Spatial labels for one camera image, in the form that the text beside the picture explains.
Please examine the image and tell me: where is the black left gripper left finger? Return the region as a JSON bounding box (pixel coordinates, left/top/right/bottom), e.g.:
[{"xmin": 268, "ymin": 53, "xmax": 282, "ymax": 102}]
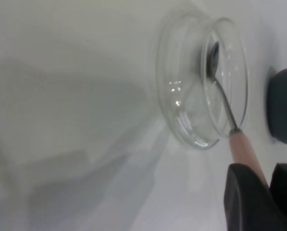
[{"xmin": 222, "ymin": 163, "xmax": 287, "ymax": 231}]

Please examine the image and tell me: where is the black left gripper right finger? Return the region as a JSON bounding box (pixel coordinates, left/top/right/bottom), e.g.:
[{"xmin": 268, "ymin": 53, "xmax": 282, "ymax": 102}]
[{"xmin": 269, "ymin": 162, "xmax": 287, "ymax": 231}]

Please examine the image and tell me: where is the pink handled metal spoon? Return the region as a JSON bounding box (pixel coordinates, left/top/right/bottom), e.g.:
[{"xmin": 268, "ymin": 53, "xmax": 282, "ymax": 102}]
[{"xmin": 205, "ymin": 40, "xmax": 271, "ymax": 191}]

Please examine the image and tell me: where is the dark grey ceramic mug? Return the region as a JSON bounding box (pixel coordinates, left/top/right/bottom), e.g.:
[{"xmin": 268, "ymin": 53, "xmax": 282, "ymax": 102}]
[{"xmin": 265, "ymin": 66, "xmax": 287, "ymax": 146}]

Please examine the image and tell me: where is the clear glass round dish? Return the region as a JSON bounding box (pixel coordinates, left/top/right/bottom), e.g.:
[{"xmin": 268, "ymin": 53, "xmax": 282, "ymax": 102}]
[{"xmin": 156, "ymin": 16, "xmax": 250, "ymax": 151}]

